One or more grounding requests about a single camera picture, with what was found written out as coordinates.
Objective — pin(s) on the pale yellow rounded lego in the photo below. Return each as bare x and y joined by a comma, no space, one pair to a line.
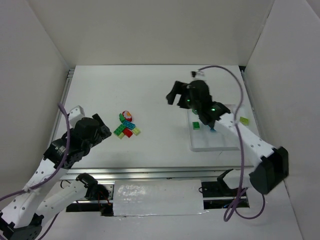
245,121

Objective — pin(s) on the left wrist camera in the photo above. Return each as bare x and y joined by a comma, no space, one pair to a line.
75,114

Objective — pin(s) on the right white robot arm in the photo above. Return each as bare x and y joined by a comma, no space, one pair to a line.
270,164

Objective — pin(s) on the silver foil cover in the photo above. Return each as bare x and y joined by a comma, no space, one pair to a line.
157,198

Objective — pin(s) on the white compartment tray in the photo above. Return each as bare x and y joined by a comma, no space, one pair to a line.
205,140

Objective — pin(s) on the red flower lego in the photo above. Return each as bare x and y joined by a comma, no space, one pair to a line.
127,116

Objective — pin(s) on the blue flat lego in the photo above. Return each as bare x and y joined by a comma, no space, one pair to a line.
129,124

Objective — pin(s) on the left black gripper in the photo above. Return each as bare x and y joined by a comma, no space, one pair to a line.
100,127

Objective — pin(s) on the green small lego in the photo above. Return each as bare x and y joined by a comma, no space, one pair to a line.
121,118

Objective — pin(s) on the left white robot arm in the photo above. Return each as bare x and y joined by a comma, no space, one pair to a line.
24,217

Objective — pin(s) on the green 2x3 lego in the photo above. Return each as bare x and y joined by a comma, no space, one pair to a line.
119,130
196,125

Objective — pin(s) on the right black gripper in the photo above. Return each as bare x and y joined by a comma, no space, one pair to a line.
183,93

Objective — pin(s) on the pale yellow lego under green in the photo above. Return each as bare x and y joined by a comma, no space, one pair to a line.
121,135

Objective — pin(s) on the aluminium frame rail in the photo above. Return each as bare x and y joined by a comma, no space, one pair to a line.
154,173

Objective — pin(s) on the red sloped lego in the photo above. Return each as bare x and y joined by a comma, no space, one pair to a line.
127,132

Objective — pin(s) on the pale yellow square lego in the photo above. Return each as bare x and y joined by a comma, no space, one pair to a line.
136,131

